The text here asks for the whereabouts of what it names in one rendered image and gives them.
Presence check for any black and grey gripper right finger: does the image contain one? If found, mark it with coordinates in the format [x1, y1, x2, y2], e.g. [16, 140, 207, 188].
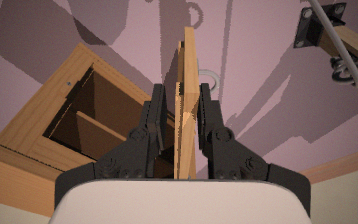
[197, 83, 311, 218]

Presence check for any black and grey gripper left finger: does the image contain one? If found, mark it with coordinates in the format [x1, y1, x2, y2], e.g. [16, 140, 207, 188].
[54, 84, 168, 211]

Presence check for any brown wooden cabinet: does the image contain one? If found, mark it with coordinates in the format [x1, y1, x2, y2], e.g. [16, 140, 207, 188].
[0, 28, 220, 218]

